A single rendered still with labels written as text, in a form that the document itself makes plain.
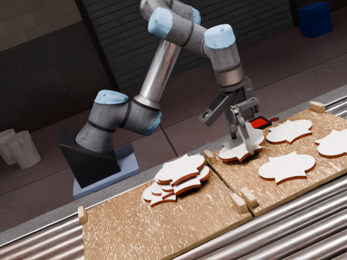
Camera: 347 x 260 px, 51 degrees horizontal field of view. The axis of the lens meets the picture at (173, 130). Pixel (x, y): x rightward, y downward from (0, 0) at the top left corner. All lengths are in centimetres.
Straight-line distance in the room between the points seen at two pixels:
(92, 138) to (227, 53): 68
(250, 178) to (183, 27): 45
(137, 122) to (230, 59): 58
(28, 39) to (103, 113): 434
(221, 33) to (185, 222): 48
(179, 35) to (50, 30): 468
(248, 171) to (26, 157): 377
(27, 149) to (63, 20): 201
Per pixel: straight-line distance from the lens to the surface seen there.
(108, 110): 141
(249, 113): 105
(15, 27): 570
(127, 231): 100
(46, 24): 564
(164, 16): 102
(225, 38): 97
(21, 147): 455
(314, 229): 85
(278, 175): 97
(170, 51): 142
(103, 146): 143
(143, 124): 144
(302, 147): 109
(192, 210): 96
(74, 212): 124
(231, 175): 104
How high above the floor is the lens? 149
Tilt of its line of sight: 23 degrees down
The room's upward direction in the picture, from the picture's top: 21 degrees counter-clockwise
